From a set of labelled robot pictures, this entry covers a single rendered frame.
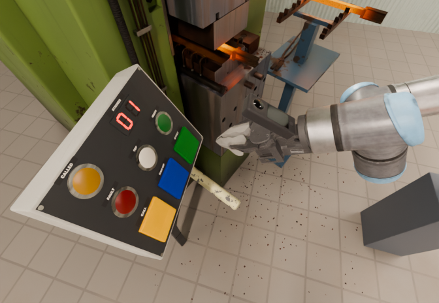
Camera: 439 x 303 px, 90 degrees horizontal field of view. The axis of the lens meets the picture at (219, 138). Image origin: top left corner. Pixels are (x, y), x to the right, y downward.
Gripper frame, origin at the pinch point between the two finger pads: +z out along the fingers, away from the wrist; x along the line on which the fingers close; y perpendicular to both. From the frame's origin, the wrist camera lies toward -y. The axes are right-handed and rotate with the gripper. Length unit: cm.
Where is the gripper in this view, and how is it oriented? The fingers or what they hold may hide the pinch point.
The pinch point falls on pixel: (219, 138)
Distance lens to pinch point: 52.9
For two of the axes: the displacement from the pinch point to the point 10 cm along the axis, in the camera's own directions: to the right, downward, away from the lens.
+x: 2.3, -7.9, 5.7
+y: 4.9, 5.9, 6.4
